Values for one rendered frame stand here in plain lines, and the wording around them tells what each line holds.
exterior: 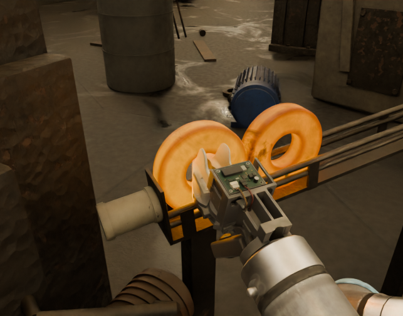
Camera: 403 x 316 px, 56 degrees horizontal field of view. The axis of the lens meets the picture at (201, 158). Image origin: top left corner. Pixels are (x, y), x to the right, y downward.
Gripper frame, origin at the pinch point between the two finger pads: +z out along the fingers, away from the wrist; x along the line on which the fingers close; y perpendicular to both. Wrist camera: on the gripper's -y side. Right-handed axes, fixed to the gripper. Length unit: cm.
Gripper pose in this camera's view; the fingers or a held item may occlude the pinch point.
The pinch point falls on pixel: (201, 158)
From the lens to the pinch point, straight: 59.8
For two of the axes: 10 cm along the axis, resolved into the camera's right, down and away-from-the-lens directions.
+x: -9.0, 2.2, -3.7
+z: -4.1, -6.7, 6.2
